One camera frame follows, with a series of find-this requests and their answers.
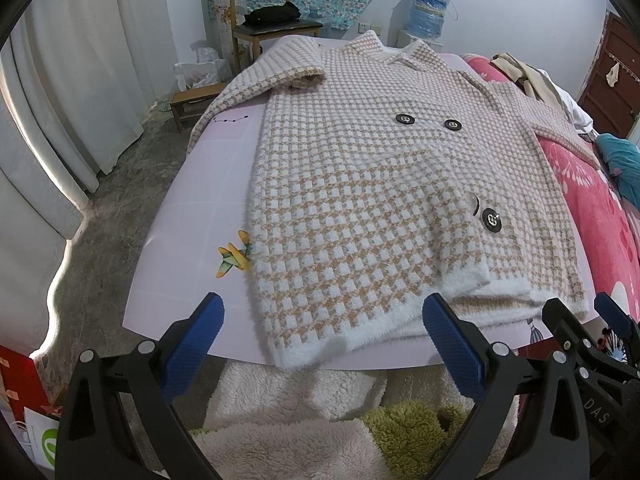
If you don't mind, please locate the beige white houndstooth coat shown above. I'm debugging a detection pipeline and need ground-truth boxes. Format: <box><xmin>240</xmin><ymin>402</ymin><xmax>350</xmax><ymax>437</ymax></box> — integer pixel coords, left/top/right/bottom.
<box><xmin>191</xmin><ymin>32</ymin><xmax>596</xmax><ymax>368</ymax></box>

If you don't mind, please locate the beige clothes pile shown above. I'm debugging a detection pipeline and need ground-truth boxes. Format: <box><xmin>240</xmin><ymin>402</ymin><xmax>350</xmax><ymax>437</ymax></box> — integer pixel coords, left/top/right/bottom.
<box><xmin>490</xmin><ymin>53</ymin><xmax>570</xmax><ymax>117</ymax></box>

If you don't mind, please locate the pink floral blanket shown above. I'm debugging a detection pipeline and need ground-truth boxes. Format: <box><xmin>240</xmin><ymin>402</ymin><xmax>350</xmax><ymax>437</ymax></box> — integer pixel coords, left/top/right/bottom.
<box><xmin>462</xmin><ymin>53</ymin><xmax>639</xmax><ymax>321</ymax></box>

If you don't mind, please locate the green fluffy fabric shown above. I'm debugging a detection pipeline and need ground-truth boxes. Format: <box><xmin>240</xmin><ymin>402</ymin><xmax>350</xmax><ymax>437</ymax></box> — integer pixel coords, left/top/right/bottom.
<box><xmin>360</xmin><ymin>401</ymin><xmax>468</xmax><ymax>479</ymax></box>

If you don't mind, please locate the white fluffy rug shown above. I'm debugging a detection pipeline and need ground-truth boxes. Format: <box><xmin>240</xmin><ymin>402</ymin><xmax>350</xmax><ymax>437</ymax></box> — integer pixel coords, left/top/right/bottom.
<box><xmin>193</xmin><ymin>362</ymin><xmax>474</xmax><ymax>479</ymax></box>

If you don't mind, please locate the pink bed sheet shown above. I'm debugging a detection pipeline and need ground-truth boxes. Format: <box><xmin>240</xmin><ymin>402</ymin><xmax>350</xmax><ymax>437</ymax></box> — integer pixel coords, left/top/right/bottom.
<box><xmin>121</xmin><ymin>34</ymin><xmax>601</xmax><ymax>372</ymax></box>

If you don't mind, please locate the teal garment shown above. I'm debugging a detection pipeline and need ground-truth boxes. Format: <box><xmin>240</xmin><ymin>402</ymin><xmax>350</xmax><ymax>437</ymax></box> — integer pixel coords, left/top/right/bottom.
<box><xmin>596</xmin><ymin>133</ymin><xmax>640</xmax><ymax>209</ymax></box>

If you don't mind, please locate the red box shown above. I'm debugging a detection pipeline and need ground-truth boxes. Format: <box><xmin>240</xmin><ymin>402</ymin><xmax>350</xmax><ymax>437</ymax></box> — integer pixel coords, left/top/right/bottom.
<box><xmin>0</xmin><ymin>346</ymin><xmax>50</xmax><ymax>422</ymax></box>

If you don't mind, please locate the white green paper bag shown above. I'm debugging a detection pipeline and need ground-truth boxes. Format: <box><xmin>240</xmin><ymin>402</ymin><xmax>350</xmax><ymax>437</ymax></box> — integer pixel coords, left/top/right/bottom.
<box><xmin>9</xmin><ymin>408</ymin><xmax>60</xmax><ymax>471</ymax></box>

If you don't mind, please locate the white garment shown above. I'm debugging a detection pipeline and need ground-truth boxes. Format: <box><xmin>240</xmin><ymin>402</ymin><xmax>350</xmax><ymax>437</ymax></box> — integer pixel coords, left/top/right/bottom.
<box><xmin>544</xmin><ymin>72</ymin><xmax>596</xmax><ymax>134</ymax></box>

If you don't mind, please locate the dark red wooden door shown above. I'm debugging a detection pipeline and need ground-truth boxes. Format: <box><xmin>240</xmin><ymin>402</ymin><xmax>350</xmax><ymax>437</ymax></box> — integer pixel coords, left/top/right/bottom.
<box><xmin>578</xmin><ymin>12</ymin><xmax>640</xmax><ymax>139</ymax></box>

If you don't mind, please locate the small wooden stool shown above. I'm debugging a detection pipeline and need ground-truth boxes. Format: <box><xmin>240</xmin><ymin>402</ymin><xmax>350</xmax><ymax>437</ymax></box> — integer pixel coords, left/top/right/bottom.
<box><xmin>170</xmin><ymin>82</ymin><xmax>227</xmax><ymax>132</ymax></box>

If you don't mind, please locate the white plastic bag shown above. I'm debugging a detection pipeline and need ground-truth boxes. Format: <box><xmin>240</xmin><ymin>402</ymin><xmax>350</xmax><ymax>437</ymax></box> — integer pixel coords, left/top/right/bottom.
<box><xmin>174</xmin><ymin>47</ymin><xmax>232</xmax><ymax>91</ymax></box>

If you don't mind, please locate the white curtain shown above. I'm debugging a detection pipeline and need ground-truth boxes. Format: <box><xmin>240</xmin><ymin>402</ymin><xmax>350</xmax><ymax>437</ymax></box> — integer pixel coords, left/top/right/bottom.
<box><xmin>1</xmin><ymin>0</ymin><xmax>177</xmax><ymax>356</ymax></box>

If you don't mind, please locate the white water dispenser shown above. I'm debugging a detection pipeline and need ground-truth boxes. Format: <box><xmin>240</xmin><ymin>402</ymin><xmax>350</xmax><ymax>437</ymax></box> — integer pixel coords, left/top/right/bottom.
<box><xmin>397</xmin><ymin>28</ymin><xmax>444</xmax><ymax>52</ymax></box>

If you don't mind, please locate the wooden chair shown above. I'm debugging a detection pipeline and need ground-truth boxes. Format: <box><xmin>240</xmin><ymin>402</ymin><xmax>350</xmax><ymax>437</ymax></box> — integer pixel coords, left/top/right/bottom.
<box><xmin>229</xmin><ymin>0</ymin><xmax>323</xmax><ymax>74</ymax></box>

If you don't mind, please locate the black garment on chair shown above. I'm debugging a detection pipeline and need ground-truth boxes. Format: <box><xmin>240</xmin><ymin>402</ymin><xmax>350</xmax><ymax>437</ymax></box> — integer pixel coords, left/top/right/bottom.
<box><xmin>243</xmin><ymin>1</ymin><xmax>300</xmax><ymax>29</ymax></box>

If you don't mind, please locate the blue water bottle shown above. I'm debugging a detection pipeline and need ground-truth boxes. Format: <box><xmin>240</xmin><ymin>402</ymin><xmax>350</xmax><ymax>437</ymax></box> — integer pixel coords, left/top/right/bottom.
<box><xmin>405</xmin><ymin>0</ymin><xmax>450</xmax><ymax>39</ymax></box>

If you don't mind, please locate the wall power socket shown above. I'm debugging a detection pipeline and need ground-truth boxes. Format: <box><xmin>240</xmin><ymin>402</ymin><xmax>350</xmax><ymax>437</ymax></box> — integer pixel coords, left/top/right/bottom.
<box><xmin>358</xmin><ymin>22</ymin><xmax>382</xmax><ymax>36</ymax></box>

